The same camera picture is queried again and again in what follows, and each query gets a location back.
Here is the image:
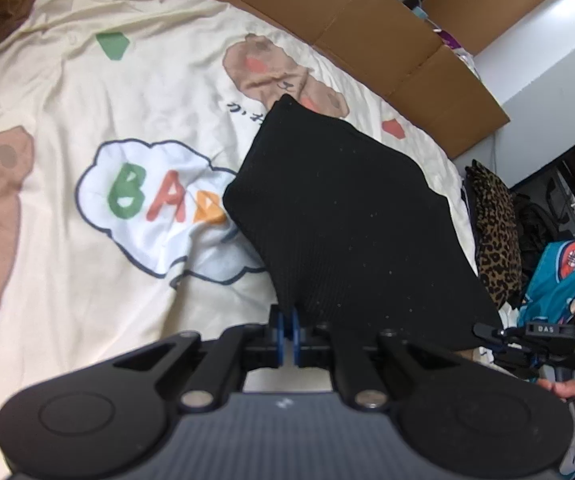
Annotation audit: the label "flattened cardboard sheet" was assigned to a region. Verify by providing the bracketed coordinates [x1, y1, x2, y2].
[229, 0, 509, 157]

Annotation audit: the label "black shorts with patterned sides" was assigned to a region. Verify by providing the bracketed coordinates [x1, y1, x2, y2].
[223, 96, 501, 351]

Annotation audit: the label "leopard print cloth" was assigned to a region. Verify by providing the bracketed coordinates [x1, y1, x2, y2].
[465, 160, 522, 309]

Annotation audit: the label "cream cartoon print bedsheet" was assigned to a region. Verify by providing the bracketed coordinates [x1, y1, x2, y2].
[0, 0, 474, 479]

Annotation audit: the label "teal printed garment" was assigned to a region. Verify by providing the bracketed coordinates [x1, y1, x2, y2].
[517, 240, 575, 327]

